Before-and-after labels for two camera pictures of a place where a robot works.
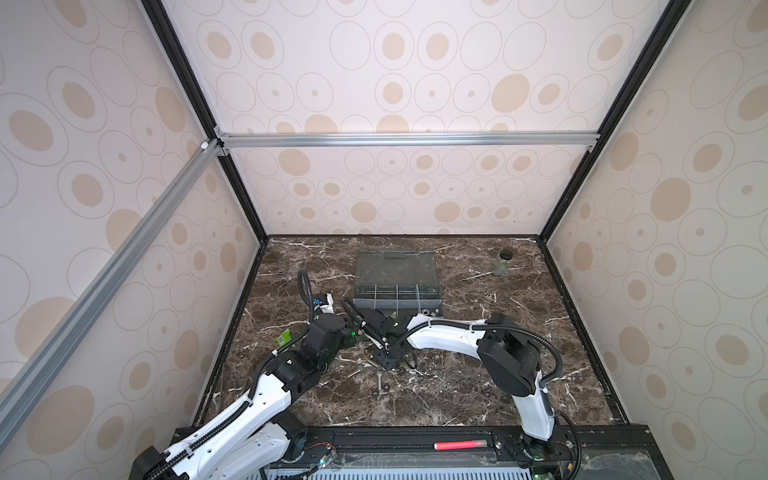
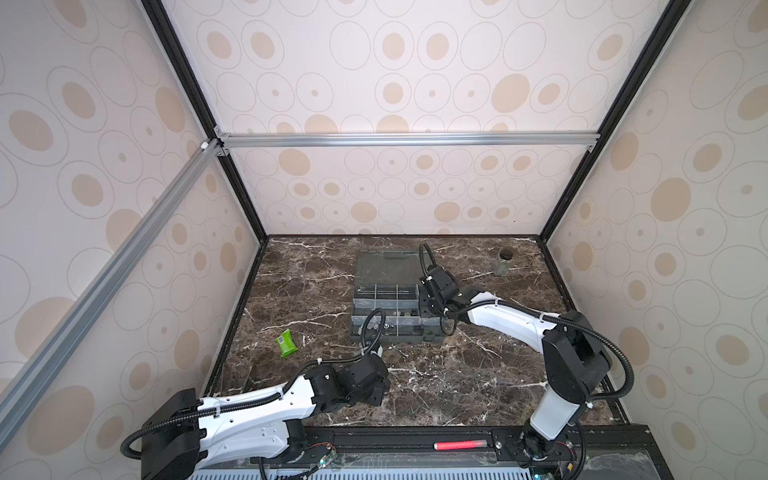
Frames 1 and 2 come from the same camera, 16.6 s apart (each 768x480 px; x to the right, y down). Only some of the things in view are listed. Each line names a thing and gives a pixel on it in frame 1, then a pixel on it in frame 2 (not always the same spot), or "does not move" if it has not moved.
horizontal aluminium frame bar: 245,141 does not move
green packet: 284,339 does not move
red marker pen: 454,445 does not move
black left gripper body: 345,337 -> 373,396
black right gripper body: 384,357 -> 434,307
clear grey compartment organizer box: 399,282 does not move
